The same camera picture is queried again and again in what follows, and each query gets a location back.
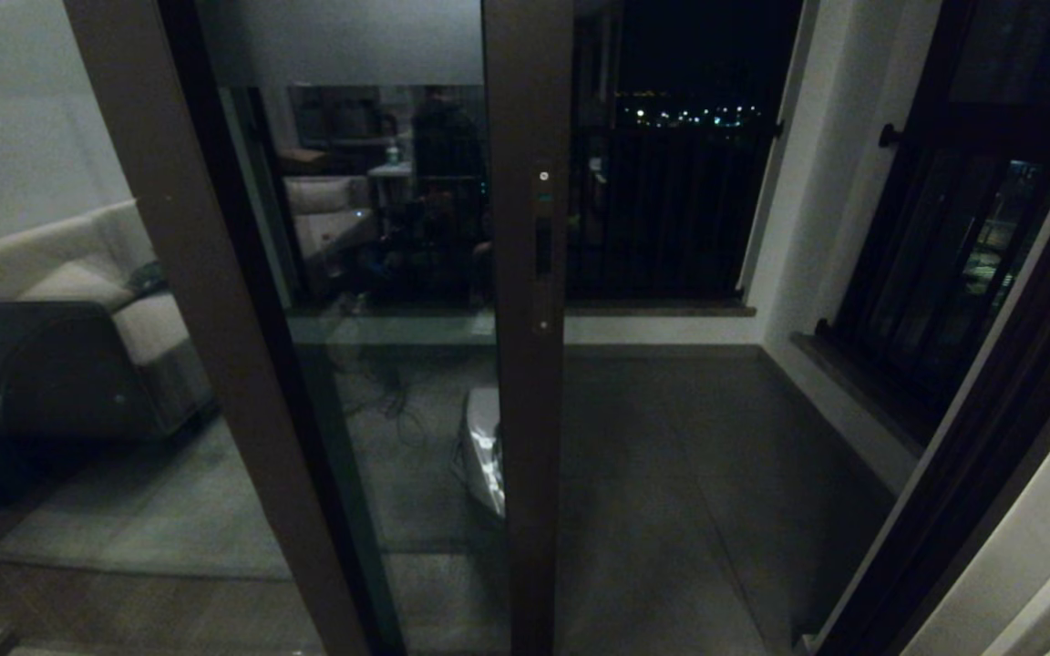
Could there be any brown framed sliding glass door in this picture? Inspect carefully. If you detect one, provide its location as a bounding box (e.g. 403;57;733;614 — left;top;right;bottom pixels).
160;0;576;656

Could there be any brown framed fixed glass panel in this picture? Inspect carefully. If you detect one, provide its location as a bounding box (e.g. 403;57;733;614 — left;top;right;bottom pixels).
0;0;371;656

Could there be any grey rug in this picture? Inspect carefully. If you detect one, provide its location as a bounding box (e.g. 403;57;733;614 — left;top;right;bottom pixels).
0;417;294;580

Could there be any black metal balcony railing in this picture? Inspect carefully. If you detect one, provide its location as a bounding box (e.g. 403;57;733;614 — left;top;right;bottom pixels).
566;117;783;303

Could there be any light grey sofa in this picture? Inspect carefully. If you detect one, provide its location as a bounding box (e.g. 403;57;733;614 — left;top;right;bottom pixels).
0;199;213;440

